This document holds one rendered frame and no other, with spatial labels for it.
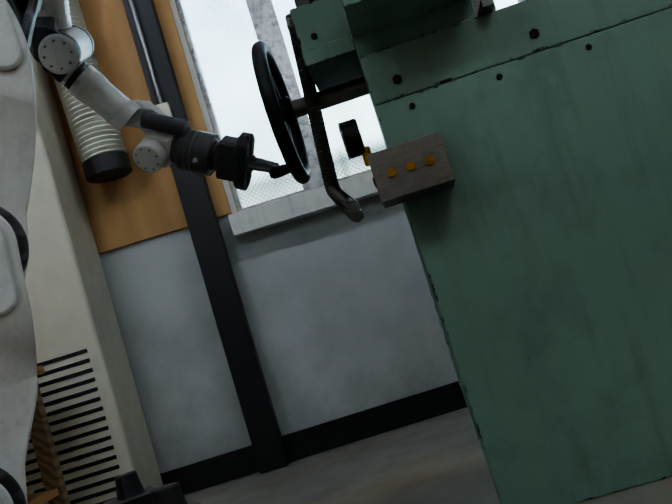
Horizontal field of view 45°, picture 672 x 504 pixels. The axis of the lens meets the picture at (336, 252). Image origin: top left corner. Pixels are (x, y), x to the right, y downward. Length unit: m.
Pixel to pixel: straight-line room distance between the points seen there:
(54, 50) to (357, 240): 1.41
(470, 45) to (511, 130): 0.16
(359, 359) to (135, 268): 0.83
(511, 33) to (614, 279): 0.43
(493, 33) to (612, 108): 0.23
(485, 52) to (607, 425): 0.63
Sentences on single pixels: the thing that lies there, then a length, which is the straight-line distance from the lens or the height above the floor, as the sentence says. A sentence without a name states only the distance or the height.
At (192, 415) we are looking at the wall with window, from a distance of 2.84.
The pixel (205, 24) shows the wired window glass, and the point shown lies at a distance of 3.09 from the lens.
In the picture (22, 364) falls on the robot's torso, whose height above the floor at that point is 0.45.
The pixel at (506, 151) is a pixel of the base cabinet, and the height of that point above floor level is 0.57.
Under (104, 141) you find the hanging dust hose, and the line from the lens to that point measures 2.77.
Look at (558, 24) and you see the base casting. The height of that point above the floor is 0.74.
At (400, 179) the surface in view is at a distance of 1.28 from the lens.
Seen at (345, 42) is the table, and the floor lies 0.86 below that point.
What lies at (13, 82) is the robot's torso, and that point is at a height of 0.84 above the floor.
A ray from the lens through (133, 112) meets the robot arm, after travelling 1.74.
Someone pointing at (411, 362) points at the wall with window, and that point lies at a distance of 2.79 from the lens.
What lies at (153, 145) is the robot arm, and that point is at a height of 0.84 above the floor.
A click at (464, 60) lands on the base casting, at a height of 0.73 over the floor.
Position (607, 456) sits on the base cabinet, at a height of 0.06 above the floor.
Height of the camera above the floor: 0.37
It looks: 5 degrees up
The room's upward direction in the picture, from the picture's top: 17 degrees counter-clockwise
